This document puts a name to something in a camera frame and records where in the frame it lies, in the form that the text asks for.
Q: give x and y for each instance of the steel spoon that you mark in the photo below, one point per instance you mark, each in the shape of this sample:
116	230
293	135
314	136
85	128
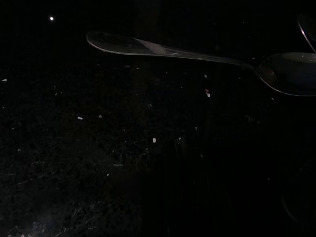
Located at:
308	29
172	50

